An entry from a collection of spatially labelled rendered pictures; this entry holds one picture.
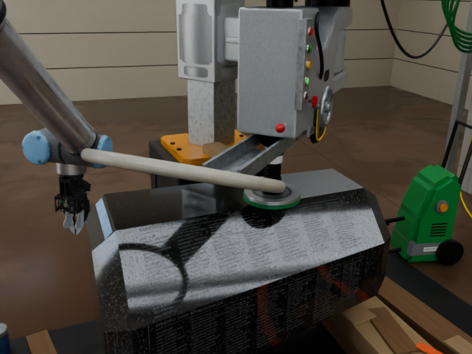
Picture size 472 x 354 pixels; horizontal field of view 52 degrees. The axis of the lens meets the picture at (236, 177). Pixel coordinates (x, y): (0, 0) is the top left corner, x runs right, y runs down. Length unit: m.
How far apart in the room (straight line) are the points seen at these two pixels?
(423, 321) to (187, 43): 1.82
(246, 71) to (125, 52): 6.16
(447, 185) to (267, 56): 1.79
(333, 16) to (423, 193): 1.44
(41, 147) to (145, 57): 6.47
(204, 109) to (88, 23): 5.20
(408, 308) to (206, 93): 1.53
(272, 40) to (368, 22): 7.47
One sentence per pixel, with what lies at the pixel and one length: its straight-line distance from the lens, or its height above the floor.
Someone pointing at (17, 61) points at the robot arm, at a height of 1.46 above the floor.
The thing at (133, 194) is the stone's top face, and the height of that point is 0.83.
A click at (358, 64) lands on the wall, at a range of 9.06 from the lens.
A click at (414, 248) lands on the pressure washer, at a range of 3.22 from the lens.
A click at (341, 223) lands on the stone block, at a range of 1.99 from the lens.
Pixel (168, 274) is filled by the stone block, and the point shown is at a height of 0.70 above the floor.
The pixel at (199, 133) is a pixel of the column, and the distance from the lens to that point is 2.71.
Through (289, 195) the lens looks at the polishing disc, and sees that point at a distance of 1.82.
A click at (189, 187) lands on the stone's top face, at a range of 2.03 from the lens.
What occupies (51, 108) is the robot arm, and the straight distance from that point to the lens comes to 1.16.
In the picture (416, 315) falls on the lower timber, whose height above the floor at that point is 0.09.
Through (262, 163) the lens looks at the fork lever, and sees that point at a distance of 1.51.
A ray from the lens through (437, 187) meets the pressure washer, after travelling 3.14.
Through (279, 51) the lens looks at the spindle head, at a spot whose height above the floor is 1.42.
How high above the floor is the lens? 1.60
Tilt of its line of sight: 21 degrees down
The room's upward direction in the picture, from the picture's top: 1 degrees clockwise
